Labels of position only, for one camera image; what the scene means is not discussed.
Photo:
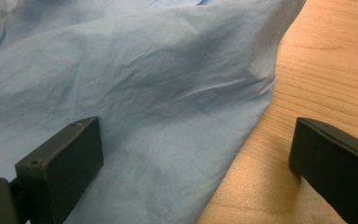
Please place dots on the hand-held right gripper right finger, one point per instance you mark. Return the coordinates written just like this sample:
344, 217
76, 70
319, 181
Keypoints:
338, 165

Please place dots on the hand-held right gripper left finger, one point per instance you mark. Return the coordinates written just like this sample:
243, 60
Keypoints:
62, 168

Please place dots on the light blue cloth garment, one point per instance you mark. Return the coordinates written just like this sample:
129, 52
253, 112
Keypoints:
143, 93

